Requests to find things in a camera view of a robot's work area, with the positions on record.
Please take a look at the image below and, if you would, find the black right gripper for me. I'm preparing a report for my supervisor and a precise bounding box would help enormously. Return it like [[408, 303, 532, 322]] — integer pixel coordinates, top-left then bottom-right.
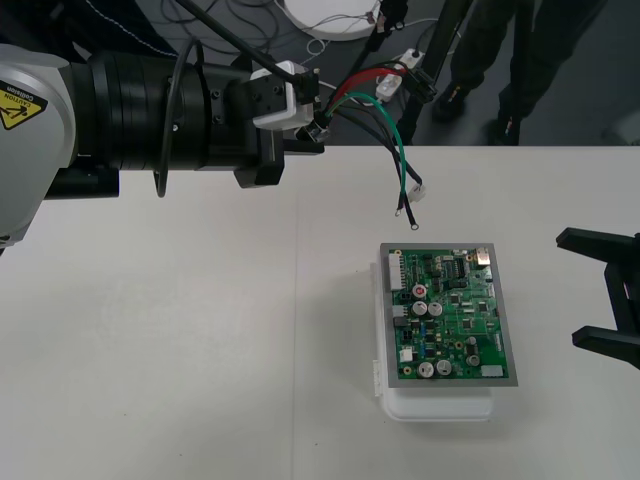
[[555, 226, 640, 370]]

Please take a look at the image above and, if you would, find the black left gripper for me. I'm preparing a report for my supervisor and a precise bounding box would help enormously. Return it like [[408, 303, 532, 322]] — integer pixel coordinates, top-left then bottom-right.
[[202, 64, 326, 190]]

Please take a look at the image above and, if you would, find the red black green cable bundle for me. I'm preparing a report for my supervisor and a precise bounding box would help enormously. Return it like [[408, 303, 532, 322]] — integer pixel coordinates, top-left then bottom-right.
[[298, 62, 439, 234]]

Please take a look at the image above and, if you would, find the white power strip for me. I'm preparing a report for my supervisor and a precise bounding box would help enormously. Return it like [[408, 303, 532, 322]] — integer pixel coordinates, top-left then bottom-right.
[[375, 47, 425, 104]]

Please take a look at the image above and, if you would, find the white round base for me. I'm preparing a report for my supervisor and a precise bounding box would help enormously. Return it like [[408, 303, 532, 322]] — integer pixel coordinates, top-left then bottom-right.
[[282, 0, 385, 42]]

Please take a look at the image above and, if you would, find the black tripod leg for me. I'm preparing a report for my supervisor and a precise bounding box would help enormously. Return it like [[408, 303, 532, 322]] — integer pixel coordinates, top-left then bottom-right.
[[398, 0, 474, 147]]

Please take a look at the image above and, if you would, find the person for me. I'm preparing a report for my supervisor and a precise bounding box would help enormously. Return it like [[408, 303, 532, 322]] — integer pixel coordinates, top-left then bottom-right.
[[432, 0, 572, 148]]

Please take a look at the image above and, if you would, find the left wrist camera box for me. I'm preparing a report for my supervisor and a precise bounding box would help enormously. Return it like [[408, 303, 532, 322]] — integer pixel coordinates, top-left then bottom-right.
[[248, 59, 321, 132]]

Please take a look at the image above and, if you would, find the green circuit board grey frame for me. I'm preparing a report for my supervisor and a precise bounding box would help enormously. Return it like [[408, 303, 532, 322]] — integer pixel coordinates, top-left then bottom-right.
[[378, 242, 519, 391]]

